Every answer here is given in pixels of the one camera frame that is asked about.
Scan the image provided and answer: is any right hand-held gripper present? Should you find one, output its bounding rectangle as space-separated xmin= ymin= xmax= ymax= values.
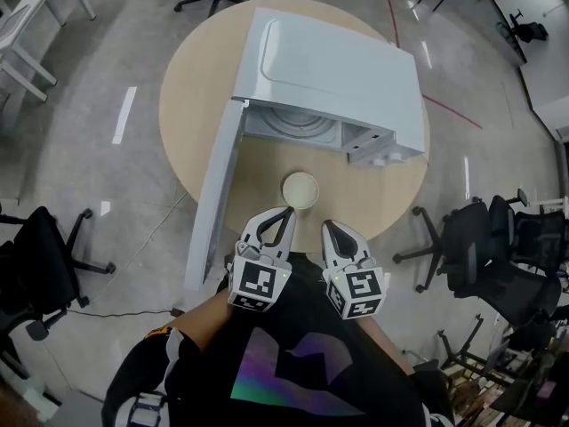
xmin=322 ymin=220 xmax=386 ymax=322

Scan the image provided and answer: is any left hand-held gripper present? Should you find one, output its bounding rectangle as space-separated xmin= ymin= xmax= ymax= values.
xmin=227 ymin=206 xmax=298 ymax=314

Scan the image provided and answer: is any cream round bowl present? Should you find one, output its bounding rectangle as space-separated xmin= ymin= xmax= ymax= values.
xmin=281 ymin=171 xmax=320 ymax=210

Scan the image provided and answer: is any white microwave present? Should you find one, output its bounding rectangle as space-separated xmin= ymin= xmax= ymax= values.
xmin=184 ymin=6 xmax=427 ymax=293

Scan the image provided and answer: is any person's left forearm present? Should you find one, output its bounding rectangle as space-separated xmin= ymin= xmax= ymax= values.
xmin=171 ymin=289 xmax=244 ymax=356

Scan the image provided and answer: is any person's right forearm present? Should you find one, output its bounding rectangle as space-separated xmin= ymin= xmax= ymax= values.
xmin=358 ymin=316 xmax=415 ymax=376

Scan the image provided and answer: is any person's black printed shirt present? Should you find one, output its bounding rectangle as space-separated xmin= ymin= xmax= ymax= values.
xmin=100 ymin=251 xmax=455 ymax=427

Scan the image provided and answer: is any round wooden table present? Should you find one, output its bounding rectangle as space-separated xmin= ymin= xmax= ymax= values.
xmin=158 ymin=0 xmax=431 ymax=245

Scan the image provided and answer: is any white rectangular table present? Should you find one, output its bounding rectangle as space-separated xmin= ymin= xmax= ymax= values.
xmin=0 ymin=0 xmax=97 ymax=104

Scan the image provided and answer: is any flat grey tray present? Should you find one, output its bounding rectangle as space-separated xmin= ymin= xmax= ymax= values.
xmin=0 ymin=1 xmax=36 ymax=47

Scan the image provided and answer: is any white floor cable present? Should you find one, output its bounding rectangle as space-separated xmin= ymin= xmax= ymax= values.
xmin=106 ymin=189 xmax=190 ymax=284

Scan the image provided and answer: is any black floor cable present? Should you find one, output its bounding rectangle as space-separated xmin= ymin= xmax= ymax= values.
xmin=66 ymin=307 xmax=186 ymax=319

